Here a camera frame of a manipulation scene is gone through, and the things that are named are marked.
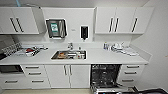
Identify black built-in microwave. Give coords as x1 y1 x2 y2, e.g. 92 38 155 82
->
0 64 24 75

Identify chrome faucet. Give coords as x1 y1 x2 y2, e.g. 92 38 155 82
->
67 42 75 51

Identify plate with food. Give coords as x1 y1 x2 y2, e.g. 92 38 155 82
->
57 51 67 59

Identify dark dishwasher rack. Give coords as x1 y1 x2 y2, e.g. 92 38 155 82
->
91 65 120 89

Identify stack of white dishes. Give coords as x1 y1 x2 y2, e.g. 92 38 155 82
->
111 42 125 53

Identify white sink cabinet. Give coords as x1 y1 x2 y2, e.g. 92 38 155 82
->
44 63 92 90

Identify wire dish rack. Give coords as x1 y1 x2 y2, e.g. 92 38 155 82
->
1 43 50 58

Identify blue white soap bottle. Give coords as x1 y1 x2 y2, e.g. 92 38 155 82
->
103 41 110 51

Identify steel sink basin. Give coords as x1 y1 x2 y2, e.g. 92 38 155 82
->
50 49 88 62

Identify white cup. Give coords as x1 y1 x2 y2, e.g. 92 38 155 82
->
75 51 84 60

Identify black soap dispenser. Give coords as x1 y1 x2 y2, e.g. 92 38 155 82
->
80 25 90 41

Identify steel paper towel dispenser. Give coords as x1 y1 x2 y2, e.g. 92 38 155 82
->
45 18 67 40

